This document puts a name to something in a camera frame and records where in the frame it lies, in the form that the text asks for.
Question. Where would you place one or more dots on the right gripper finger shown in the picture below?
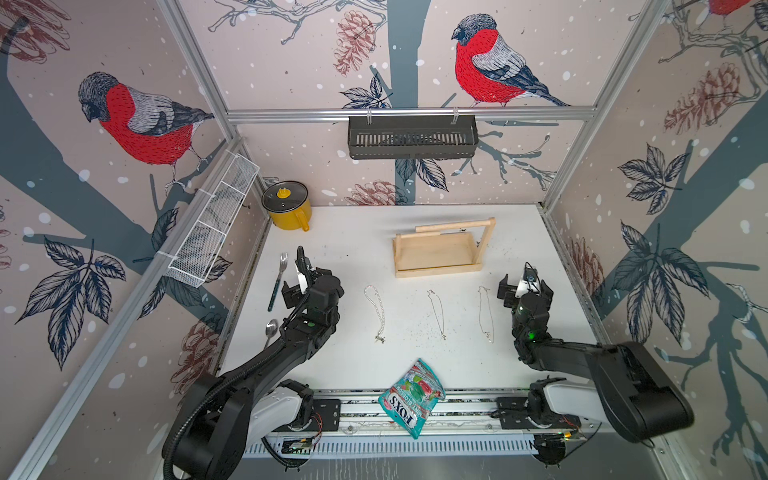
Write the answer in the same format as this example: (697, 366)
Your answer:
(505, 291)
(544, 289)

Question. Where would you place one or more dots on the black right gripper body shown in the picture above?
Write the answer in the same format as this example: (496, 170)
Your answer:
(519, 305)

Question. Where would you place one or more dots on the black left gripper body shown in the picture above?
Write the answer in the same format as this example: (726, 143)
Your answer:
(293, 296)

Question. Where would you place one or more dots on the wooden jewelry display stand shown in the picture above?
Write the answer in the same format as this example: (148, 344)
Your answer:
(442, 249)

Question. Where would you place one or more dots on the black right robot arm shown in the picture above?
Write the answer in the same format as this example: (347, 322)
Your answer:
(628, 389)

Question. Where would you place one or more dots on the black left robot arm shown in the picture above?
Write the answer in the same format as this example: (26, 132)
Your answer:
(301, 335)

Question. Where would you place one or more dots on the yellow pot with lid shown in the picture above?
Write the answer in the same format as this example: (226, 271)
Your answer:
(288, 205)

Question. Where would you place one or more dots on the black hanging metal basket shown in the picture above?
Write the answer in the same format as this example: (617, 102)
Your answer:
(378, 137)

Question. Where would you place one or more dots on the green Foxs candy bag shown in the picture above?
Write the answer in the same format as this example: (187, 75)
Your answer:
(410, 401)

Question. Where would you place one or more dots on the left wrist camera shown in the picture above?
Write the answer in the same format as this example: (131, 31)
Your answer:
(304, 279)

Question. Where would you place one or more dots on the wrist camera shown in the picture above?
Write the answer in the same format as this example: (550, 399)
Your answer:
(304, 279)
(528, 282)

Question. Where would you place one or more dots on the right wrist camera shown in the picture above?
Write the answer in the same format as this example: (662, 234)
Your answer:
(528, 282)

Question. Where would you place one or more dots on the teal handled fork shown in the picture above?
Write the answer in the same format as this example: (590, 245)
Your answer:
(283, 263)

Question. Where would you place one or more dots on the pink handled spoon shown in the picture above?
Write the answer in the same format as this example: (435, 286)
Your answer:
(271, 331)

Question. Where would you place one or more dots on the white wire mesh shelf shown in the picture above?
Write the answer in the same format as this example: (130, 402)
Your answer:
(198, 260)

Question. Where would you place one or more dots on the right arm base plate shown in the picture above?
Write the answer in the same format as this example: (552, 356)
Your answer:
(518, 413)

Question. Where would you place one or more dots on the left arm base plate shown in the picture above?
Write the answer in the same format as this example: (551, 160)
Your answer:
(324, 416)

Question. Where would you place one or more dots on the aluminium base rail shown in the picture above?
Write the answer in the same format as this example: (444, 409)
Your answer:
(243, 415)

